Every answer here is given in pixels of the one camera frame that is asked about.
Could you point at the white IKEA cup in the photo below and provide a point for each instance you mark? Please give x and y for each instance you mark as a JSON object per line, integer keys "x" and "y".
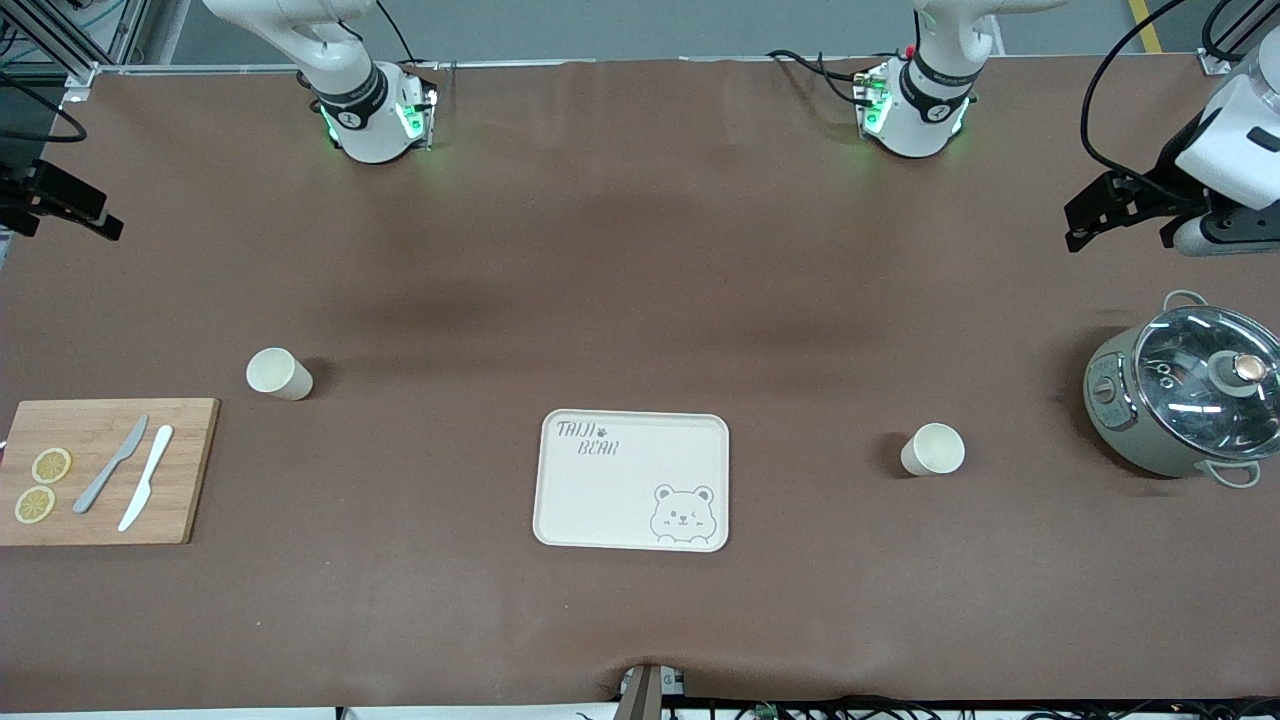
{"x": 275, "y": 372}
{"x": 935, "y": 450}

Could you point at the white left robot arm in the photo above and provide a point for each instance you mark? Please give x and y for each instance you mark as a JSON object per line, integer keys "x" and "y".
{"x": 915, "y": 130}

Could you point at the glass pot lid with knob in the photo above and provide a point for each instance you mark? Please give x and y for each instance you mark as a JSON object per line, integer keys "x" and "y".
{"x": 1190, "y": 390}

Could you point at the sage green electric cooking pot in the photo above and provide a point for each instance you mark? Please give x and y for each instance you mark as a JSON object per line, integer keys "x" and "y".
{"x": 1120, "y": 420}

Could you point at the lemon slice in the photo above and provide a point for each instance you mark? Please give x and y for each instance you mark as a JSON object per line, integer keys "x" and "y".
{"x": 35, "y": 505}
{"x": 51, "y": 465}

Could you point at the grey plastic knife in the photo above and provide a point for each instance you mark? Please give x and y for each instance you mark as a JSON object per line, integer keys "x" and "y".
{"x": 105, "y": 475}

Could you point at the white plastic knife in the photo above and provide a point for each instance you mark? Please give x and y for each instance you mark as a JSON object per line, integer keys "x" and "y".
{"x": 145, "y": 480}

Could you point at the bamboo cutting board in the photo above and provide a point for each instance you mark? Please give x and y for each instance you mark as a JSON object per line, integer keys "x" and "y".
{"x": 180, "y": 480}

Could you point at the brown table mat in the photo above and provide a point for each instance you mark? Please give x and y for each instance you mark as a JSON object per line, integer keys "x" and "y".
{"x": 300, "y": 620}

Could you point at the cream tray with bear print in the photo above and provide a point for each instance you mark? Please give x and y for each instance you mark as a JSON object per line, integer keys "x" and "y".
{"x": 620, "y": 500}

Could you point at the aluminium frame strut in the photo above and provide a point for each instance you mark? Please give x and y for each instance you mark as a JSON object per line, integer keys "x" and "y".
{"x": 80, "y": 75}

